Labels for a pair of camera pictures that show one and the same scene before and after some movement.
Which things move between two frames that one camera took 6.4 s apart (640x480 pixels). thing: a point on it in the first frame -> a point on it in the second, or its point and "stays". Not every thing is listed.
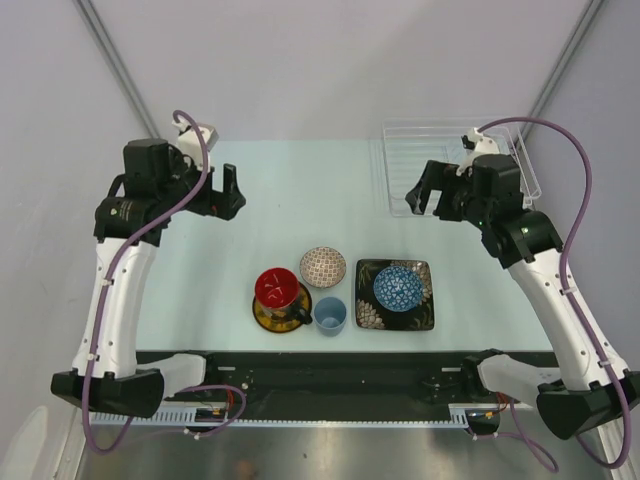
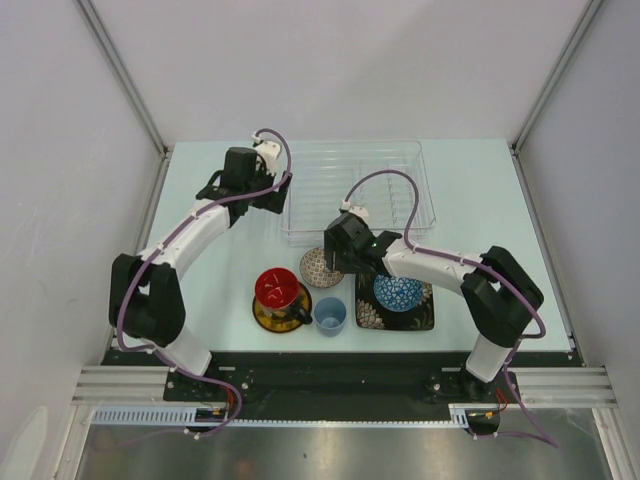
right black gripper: x=450 y=177 -> x=331 y=246
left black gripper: x=223 y=204 -> x=273 y=201
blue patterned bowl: x=398 y=288 stays
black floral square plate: x=369 y=314 stays
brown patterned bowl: x=322 y=267 stays
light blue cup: x=330 y=315 stays
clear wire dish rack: x=408 y=144 -> x=390 y=179
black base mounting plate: x=309 y=379 stays
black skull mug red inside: x=278 y=296 stays
